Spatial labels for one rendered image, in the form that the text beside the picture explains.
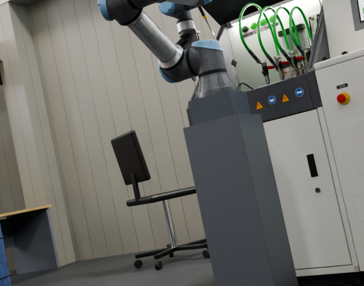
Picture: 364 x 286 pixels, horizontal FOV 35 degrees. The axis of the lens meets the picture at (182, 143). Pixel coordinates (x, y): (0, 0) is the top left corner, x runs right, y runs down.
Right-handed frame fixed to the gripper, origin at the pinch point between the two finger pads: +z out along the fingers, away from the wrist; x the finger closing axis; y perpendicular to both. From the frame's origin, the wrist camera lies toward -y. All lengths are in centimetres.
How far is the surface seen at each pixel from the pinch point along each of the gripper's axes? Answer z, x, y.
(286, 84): 9.4, 27.6, 31.5
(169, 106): -33, 262, -160
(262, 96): 11.6, 29.0, 18.8
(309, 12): -32, 81, 36
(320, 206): 66, 27, 35
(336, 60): 6, 25, 56
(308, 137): 35, 27, 36
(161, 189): 44, 262, -189
